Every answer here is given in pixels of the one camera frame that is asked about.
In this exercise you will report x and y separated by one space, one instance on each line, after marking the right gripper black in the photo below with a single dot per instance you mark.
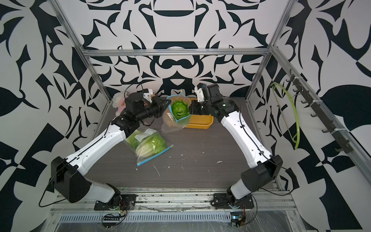
195 107

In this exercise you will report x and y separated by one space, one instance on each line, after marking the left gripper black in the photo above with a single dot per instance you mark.
159 106

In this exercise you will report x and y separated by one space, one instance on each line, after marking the yellow plastic tray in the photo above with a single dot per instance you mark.
200 121

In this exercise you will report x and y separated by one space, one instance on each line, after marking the clear zipper bag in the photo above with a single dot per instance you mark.
148 132
170 123

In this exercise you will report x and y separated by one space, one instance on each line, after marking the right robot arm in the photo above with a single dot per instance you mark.
263 166

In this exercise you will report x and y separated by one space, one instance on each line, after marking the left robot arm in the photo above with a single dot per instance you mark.
68 174

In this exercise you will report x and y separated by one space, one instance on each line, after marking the white plush toy pink shirt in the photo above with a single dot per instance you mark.
119 103

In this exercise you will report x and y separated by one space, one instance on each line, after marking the right green led board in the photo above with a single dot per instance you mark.
238 220

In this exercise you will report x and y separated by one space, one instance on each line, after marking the left black electronics board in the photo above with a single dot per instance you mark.
111 220

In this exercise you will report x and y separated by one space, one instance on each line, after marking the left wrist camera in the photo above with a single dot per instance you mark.
147 95

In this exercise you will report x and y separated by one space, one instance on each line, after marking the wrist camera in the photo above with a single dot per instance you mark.
199 91
147 95

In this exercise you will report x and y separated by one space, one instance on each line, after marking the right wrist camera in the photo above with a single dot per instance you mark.
199 91

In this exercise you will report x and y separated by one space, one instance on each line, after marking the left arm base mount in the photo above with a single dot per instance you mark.
119 202

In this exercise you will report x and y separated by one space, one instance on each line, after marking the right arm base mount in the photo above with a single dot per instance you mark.
227 201

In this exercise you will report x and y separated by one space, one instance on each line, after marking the black wall hook rail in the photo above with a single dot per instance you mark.
321 111

